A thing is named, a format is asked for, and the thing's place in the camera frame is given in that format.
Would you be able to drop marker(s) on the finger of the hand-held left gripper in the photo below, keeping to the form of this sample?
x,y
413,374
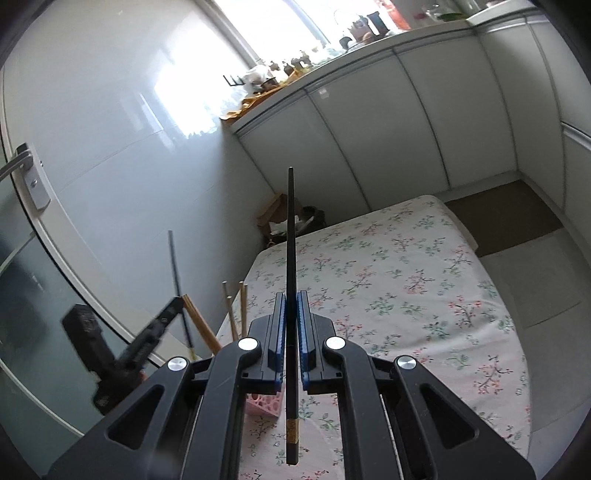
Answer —
x,y
154,327

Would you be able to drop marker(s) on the cardboard box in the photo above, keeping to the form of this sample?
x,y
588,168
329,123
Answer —
x,y
274,212

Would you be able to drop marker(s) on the black chopstick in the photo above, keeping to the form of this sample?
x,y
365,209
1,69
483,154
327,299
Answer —
x,y
291,240
179,281

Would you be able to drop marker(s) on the white ornament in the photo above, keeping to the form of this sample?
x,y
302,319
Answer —
x,y
256,76

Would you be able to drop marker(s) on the yellow cloth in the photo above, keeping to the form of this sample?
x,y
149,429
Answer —
x,y
244,106

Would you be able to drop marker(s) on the dark vase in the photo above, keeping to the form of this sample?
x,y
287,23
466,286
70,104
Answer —
x,y
376,23

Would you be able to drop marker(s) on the white cabinets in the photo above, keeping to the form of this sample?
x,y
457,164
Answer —
x,y
369,115

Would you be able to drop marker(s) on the pink perforated chopstick holder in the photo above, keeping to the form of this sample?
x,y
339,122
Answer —
x,y
263,405

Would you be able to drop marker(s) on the window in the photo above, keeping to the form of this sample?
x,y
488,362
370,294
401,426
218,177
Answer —
x,y
277,27

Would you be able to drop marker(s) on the frosted glass door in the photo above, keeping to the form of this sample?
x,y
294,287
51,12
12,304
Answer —
x,y
27,300

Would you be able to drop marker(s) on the row of small dark bottles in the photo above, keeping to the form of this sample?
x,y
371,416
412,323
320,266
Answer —
x,y
291,62

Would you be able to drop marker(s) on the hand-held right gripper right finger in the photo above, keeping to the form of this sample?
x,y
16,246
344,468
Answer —
x,y
302,323

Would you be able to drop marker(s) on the brown floor mat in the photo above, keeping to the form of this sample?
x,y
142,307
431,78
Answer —
x,y
503,217

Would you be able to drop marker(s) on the floral tablecloth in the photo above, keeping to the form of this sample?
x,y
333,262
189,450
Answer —
x,y
392,286

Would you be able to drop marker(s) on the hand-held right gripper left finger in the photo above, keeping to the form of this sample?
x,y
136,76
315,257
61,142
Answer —
x,y
278,323

